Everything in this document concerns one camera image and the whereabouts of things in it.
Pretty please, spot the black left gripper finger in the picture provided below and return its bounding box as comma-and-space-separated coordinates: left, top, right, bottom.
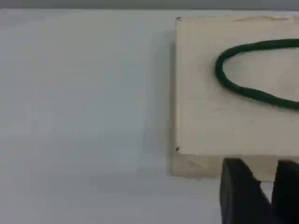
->
271, 160, 299, 224
219, 158, 273, 224

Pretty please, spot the white bag with green handles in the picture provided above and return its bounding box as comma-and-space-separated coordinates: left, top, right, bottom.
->
171, 15, 299, 182

